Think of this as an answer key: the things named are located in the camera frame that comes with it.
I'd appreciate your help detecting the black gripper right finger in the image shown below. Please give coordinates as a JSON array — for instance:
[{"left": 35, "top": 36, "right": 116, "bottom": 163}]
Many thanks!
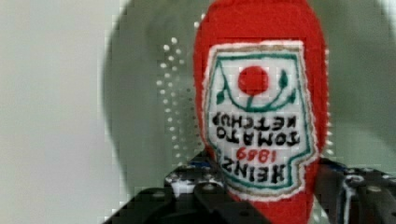
[{"left": 315, "top": 158, "right": 396, "bottom": 224}]

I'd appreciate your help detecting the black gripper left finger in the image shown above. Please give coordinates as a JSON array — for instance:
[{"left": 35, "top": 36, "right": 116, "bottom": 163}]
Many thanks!
[{"left": 103, "top": 152, "right": 268, "bottom": 224}]

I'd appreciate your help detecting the red plush ketchup bottle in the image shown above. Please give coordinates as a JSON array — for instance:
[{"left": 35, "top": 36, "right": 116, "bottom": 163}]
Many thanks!
[{"left": 193, "top": 0, "right": 328, "bottom": 224}]

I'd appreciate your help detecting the green oval strainer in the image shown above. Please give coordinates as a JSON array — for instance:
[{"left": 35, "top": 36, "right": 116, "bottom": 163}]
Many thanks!
[{"left": 103, "top": 0, "right": 395, "bottom": 224}]

